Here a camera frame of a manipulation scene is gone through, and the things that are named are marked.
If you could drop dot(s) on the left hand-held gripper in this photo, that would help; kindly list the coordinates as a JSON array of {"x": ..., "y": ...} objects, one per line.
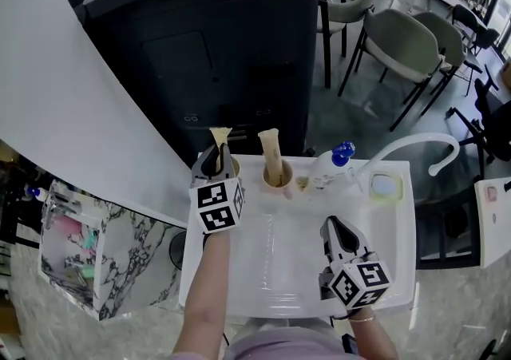
[{"x": 217, "y": 206}]

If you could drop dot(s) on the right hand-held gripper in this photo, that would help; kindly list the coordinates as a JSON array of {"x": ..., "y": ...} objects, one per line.
[{"x": 359, "y": 282}]

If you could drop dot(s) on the cream cup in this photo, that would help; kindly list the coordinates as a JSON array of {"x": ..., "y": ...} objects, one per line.
[
  {"x": 236, "y": 168},
  {"x": 285, "y": 188}
]

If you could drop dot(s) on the beige toothpaste tube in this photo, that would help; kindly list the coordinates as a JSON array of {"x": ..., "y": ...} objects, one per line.
[
  {"x": 220, "y": 135},
  {"x": 270, "y": 155}
]

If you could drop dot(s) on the person's right forearm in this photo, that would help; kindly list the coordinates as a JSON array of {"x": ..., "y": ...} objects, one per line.
[{"x": 373, "y": 338}]

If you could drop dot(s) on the person's left forearm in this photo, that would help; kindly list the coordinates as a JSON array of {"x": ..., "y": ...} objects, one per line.
[{"x": 203, "y": 290}]

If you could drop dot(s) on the white sink basin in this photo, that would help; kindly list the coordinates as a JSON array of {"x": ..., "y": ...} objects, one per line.
[{"x": 287, "y": 238}]

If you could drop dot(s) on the white pump bottle blue cap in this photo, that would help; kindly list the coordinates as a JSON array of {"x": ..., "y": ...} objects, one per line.
[{"x": 327, "y": 175}]

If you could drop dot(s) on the pale blue soap bar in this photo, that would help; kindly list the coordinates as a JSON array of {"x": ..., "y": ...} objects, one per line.
[{"x": 383, "y": 184}]

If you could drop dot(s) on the person's grey trousers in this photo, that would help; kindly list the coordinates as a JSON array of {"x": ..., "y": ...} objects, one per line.
[{"x": 287, "y": 326}]

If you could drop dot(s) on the black pouch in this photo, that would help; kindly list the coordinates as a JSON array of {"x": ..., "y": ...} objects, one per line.
[{"x": 351, "y": 344}]

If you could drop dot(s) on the large black appliance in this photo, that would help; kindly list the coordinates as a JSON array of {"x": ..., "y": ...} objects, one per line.
[{"x": 199, "y": 51}]

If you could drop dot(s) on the marble pattern cabinet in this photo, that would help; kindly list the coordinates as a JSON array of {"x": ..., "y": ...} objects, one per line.
[{"x": 131, "y": 254}]

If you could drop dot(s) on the person's lilac shirt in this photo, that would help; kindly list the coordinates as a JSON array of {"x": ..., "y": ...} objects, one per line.
[{"x": 279, "y": 350}]

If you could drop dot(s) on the white curved faucet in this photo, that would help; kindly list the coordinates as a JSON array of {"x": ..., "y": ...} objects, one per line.
[{"x": 419, "y": 141}]

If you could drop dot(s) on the white machine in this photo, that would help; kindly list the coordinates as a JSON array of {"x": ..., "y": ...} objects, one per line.
[{"x": 495, "y": 226}]

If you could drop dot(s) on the small white pump bottle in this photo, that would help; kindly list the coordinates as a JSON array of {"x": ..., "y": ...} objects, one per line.
[{"x": 38, "y": 193}]

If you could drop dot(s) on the black office chair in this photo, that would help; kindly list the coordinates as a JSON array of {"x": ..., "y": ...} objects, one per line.
[{"x": 491, "y": 111}]

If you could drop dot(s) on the green padded chair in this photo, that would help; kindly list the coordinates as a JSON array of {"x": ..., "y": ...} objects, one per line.
[
  {"x": 399, "y": 43},
  {"x": 451, "y": 39},
  {"x": 351, "y": 3}
]

